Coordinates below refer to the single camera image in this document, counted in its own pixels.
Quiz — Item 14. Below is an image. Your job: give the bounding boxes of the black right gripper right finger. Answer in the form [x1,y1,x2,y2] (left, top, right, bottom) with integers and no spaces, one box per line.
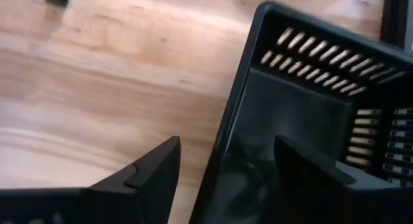
[257,135,413,224]

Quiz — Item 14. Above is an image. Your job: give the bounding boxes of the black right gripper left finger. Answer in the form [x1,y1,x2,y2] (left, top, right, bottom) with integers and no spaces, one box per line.
[0,136,181,224]

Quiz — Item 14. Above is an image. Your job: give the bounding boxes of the black plastic basket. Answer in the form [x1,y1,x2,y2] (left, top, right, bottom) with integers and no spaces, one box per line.
[188,1,413,224]

